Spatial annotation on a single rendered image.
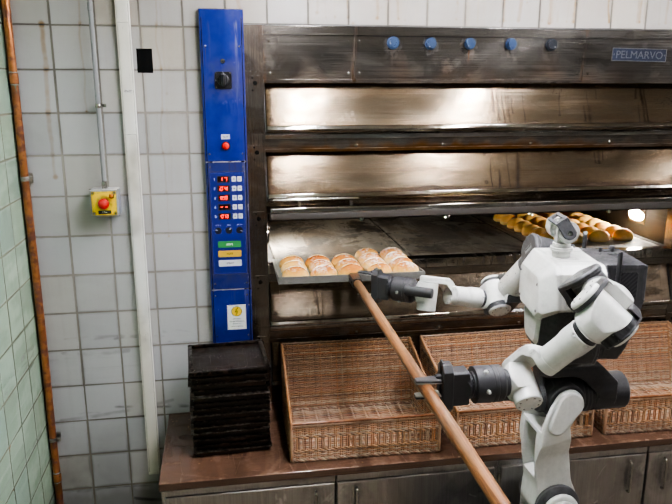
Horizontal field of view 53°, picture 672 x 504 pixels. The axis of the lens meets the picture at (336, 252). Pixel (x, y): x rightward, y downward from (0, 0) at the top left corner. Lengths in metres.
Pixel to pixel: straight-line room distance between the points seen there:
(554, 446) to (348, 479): 0.75
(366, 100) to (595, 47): 0.97
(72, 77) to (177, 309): 0.95
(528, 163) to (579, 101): 0.32
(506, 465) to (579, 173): 1.24
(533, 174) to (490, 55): 0.52
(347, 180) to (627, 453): 1.50
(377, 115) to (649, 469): 1.72
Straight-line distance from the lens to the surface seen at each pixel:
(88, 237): 2.76
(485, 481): 1.29
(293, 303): 2.81
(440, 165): 2.82
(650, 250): 3.31
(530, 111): 2.93
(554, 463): 2.26
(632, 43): 3.16
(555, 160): 3.02
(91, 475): 3.14
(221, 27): 2.63
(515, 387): 1.66
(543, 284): 1.97
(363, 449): 2.55
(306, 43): 2.69
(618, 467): 2.92
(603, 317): 1.57
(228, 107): 2.62
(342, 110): 2.70
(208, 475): 2.50
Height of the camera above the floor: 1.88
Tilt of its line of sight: 14 degrees down
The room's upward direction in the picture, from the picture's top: straight up
